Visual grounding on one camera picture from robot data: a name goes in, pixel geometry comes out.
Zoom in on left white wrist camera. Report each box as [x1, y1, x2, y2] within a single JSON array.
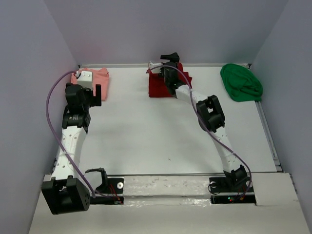
[[76, 71, 93, 89]]

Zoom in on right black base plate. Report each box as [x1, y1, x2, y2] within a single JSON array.
[[207, 177, 256, 204]]

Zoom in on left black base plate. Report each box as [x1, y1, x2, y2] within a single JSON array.
[[91, 177, 124, 205]]

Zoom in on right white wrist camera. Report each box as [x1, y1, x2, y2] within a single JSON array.
[[146, 61, 163, 74]]

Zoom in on red t shirt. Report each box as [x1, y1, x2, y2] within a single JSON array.
[[148, 62, 193, 98]]

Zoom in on white front cover board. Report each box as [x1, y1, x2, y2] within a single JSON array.
[[30, 173, 309, 234]]

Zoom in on green t shirt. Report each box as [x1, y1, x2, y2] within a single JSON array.
[[220, 63, 263, 102]]

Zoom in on aluminium table frame rail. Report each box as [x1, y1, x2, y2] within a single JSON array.
[[78, 63, 252, 69]]

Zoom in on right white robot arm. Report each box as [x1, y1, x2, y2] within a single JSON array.
[[160, 52, 252, 200]]

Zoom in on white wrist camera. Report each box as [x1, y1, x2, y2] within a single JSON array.
[[146, 61, 163, 74], [76, 71, 93, 89]]

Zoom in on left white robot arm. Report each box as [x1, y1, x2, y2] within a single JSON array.
[[41, 83, 108, 215]]

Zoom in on folded pink t shirt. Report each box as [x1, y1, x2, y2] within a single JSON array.
[[70, 68, 110, 101]]

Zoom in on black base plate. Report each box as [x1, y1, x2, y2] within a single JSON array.
[[207, 177, 256, 204], [91, 177, 124, 205]]

